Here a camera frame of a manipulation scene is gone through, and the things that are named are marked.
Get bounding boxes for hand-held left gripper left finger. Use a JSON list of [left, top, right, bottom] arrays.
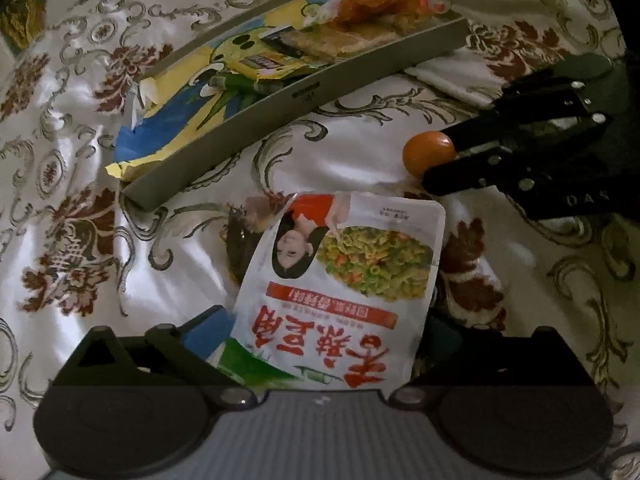
[[65, 305, 258, 408]]

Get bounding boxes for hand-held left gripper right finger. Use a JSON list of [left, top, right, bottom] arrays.
[[390, 312, 597, 408]]

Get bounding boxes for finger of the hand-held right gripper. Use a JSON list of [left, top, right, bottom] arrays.
[[421, 146, 557, 199], [442, 71, 615, 157]]

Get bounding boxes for orange tangerine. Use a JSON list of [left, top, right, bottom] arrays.
[[402, 131, 457, 177]]

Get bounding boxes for white snack pouch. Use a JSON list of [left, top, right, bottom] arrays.
[[207, 191, 447, 391]]

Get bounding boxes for orange snack bag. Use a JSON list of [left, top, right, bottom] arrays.
[[327, 0, 449, 29]]

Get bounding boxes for clear rice cracker packet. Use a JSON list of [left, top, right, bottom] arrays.
[[289, 9, 437, 62]]

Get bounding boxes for grey rectangular tray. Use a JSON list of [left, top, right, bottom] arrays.
[[80, 0, 471, 212]]

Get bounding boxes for green snack packet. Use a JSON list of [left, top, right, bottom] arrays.
[[210, 72, 297, 107]]

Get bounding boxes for yellow blue cartoon packet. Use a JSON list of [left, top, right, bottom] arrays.
[[107, 0, 351, 182]]

